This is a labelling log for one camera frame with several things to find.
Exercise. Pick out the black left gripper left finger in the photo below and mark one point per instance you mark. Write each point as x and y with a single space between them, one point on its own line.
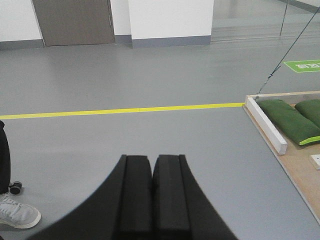
120 208

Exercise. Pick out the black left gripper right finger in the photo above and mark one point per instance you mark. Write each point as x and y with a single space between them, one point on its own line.
181 210

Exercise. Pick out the brown grey door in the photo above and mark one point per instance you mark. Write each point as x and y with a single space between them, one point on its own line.
75 22

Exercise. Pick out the grey office chair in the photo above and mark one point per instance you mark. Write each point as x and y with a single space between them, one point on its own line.
15 187

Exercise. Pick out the seated person in black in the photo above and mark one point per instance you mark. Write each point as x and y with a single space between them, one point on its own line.
12 212

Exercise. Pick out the white wooden base beam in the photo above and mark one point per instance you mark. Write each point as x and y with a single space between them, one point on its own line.
268 131

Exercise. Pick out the wooden plywood platform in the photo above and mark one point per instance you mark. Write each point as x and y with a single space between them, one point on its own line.
296 161

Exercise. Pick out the yellow floor tape line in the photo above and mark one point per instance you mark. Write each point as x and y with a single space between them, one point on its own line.
121 111

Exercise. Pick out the left green cushion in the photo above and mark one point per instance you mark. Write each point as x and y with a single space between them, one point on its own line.
291 122

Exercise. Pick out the green cushion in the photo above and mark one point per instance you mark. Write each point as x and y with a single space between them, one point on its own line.
310 109
291 122

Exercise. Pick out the right green cushion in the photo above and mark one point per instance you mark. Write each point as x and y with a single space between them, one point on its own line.
310 109

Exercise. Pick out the white column with grey base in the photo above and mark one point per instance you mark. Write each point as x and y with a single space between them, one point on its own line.
168 23

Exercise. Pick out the green floor sign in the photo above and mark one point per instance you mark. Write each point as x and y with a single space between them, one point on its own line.
304 66

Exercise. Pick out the white diagonal brace frame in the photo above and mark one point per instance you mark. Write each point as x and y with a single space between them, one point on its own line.
315 160

